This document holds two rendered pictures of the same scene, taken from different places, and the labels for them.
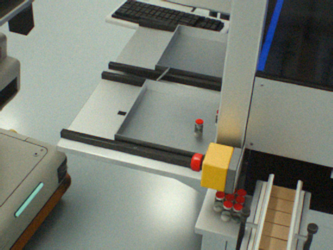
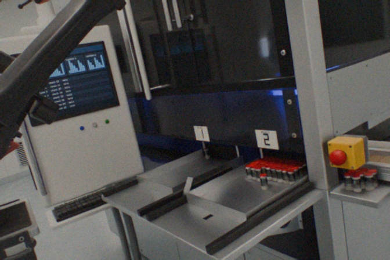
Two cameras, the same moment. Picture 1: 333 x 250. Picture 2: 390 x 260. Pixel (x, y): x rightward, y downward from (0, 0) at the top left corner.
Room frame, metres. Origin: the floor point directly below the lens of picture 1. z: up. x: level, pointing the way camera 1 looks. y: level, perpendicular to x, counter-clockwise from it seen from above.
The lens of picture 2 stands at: (0.67, 0.76, 1.31)
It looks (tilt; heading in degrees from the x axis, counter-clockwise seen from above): 12 degrees down; 310
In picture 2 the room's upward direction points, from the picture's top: 12 degrees counter-clockwise
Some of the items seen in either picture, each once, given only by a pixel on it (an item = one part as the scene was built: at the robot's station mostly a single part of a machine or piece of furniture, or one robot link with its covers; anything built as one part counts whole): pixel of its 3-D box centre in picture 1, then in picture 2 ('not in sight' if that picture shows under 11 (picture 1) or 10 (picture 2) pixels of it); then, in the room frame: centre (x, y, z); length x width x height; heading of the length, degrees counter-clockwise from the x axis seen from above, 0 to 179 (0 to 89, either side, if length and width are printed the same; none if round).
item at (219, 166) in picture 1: (220, 167); (347, 151); (0.90, -0.13, 1.00); 0.08 x 0.07 x 0.07; 75
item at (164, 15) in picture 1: (167, 18); (101, 197); (1.90, 0.00, 0.82); 0.40 x 0.14 x 0.02; 69
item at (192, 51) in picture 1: (219, 58); (190, 169); (1.50, -0.16, 0.90); 0.34 x 0.26 x 0.04; 75
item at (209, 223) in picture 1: (231, 216); (365, 190); (0.88, -0.16, 0.87); 0.14 x 0.13 x 0.02; 75
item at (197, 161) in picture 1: (200, 162); (338, 156); (0.92, -0.08, 1.00); 0.04 x 0.04 x 0.04; 75
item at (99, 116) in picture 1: (183, 91); (204, 191); (1.36, -0.05, 0.87); 0.70 x 0.48 x 0.02; 165
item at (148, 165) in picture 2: not in sight; (154, 179); (1.98, -0.39, 0.73); 1.98 x 0.01 x 0.25; 165
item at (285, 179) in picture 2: not in sight; (271, 173); (1.15, -0.16, 0.91); 0.18 x 0.02 x 0.05; 165
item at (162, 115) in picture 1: (192, 122); (253, 185); (1.18, -0.08, 0.90); 0.34 x 0.26 x 0.04; 75
